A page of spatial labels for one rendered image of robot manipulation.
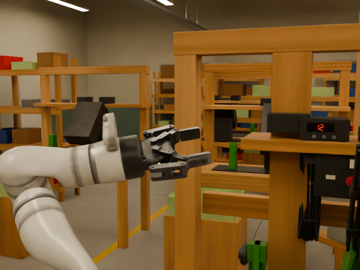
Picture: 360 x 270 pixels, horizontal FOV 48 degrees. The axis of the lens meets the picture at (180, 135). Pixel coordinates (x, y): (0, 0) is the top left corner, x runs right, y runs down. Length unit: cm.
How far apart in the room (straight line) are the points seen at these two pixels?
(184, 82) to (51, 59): 497
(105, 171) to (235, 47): 101
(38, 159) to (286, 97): 106
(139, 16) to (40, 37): 296
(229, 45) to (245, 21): 997
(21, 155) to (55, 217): 13
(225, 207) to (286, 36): 73
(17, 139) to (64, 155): 626
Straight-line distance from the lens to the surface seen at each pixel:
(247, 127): 1079
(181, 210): 171
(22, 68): 677
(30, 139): 689
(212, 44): 161
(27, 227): 63
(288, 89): 155
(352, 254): 126
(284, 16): 1144
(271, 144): 145
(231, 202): 174
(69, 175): 69
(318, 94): 817
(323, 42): 156
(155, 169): 65
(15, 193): 73
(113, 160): 68
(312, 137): 147
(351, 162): 146
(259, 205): 172
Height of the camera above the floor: 172
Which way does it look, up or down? 6 degrees down
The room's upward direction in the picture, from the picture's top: straight up
